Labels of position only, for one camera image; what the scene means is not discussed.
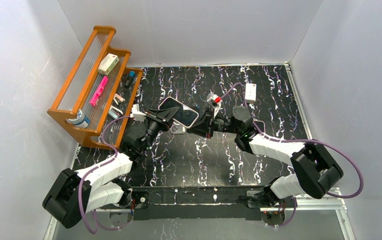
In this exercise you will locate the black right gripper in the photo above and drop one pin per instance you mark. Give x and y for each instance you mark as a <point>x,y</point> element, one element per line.
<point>208,122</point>

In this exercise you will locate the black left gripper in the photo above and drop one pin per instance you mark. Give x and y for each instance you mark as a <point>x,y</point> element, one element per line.
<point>161,117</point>

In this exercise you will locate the black phone cream case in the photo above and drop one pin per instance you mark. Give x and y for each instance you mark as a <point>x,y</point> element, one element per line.
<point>185,115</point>

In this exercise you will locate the clear phone case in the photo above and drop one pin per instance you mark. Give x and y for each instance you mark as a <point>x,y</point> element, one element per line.
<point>177,129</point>

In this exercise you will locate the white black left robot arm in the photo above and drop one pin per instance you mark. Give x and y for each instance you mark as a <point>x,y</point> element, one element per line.
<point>75,193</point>

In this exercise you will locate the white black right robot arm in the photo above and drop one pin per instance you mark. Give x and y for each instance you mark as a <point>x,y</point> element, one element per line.
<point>315,171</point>

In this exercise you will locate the black phone pink case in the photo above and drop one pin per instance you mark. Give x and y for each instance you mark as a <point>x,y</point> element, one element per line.
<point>260,124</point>

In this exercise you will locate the blue capped black marker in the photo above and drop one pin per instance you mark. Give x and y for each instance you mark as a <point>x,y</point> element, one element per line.
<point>129,79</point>

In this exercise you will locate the white box red labels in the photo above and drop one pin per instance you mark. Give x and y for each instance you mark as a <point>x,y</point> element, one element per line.
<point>250,93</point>

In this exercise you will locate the orange wooden shelf rack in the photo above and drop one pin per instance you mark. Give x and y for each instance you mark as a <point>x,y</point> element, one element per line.
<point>82,82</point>

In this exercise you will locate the pink highlighter pen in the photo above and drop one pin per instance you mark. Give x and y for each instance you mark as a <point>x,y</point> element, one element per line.
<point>98,92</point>

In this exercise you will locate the white red box on shelf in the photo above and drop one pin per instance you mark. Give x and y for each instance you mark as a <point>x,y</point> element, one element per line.
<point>107,64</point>

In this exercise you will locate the blue white round container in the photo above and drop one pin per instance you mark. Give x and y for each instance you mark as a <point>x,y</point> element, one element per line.
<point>80,121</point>

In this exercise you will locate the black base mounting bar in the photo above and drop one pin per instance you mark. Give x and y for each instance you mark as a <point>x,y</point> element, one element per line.
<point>215,202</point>

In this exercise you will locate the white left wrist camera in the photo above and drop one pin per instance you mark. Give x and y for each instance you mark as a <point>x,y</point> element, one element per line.
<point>136,114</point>

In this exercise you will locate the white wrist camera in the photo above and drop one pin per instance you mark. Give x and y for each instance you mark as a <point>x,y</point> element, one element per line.
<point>214,102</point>
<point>136,114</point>

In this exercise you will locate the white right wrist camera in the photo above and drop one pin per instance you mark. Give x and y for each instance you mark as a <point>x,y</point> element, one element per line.
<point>214,102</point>

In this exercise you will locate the aluminium rail along wall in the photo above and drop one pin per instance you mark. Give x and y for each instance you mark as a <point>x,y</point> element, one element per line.
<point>328,202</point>

